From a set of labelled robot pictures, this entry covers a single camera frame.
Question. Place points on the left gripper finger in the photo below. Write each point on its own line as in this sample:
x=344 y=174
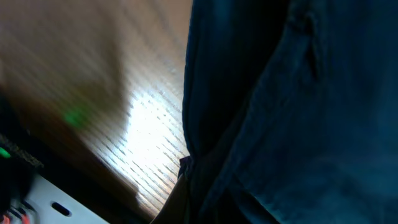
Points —
x=173 y=211

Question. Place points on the navy blue shorts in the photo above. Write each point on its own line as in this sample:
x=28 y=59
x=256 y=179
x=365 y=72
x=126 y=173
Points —
x=290 y=112

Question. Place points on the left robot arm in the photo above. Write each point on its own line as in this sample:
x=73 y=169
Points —
x=68 y=184

